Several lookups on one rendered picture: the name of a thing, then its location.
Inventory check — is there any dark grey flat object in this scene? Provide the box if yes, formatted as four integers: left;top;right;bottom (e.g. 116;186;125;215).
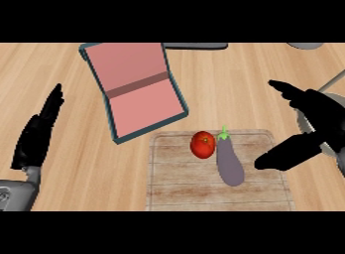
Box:
162;43;230;51

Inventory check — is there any purple eggplant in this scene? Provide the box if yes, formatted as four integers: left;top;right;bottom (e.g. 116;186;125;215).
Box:
215;124;246;188

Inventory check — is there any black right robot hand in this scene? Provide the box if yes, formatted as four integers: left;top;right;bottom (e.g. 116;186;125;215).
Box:
254;79;345;172

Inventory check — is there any pink tray with teal rim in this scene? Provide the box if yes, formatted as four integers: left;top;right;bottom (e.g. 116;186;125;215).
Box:
78;43;190;145

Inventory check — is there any pale wooden cutting board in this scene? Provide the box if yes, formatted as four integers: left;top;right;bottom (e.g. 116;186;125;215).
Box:
144;129;296;212

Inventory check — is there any grey round object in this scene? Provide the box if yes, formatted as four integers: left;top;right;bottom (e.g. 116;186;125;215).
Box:
285;43;325;51

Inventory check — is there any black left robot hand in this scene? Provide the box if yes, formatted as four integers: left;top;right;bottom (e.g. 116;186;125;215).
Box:
10;82;66;172

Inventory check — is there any red tomato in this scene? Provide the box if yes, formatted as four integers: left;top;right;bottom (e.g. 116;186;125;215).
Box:
189;130;218;160

